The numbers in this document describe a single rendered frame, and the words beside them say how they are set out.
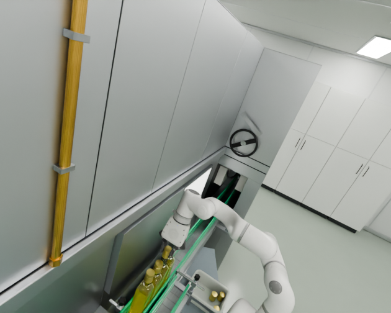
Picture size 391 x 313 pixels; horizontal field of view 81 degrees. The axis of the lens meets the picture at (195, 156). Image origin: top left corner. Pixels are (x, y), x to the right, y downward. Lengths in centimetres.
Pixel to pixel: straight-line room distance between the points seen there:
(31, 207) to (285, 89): 151
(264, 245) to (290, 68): 117
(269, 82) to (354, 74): 334
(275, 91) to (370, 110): 298
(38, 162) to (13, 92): 14
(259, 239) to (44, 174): 69
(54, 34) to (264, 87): 143
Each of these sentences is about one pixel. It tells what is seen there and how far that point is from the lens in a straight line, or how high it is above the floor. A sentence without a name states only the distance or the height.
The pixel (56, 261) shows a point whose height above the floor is 142.
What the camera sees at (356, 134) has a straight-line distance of 456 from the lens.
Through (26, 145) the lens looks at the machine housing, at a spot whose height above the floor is 174.
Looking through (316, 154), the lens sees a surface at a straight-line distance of 458.
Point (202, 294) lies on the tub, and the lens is 154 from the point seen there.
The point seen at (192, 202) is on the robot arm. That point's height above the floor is 145.
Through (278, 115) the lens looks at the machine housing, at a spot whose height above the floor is 176.
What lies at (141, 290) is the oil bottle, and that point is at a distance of 108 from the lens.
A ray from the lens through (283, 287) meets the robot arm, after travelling 91.
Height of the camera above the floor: 197
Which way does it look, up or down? 23 degrees down
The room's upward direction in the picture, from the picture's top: 19 degrees clockwise
